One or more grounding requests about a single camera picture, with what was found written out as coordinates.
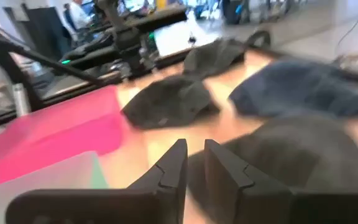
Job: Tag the translucent red plastic bin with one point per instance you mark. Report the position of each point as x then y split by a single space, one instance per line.
57 130

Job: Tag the dark grey baseball cap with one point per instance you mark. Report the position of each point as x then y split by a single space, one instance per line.
213 57
169 102

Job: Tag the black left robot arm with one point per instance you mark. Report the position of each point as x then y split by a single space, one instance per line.
127 40

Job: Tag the silver metal cylinder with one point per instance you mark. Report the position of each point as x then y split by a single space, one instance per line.
21 99

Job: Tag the translucent green plastic bin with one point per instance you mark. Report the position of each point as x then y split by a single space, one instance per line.
42 179

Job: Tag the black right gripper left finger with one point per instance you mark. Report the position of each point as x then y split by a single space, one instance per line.
154 199

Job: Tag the person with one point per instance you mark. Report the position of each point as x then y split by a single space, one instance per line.
76 14

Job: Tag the black desk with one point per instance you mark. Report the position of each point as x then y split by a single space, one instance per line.
160 18

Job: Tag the black upright panel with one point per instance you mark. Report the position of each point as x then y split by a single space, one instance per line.
47 31

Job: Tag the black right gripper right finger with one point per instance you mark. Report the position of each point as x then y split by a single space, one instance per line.
244 199

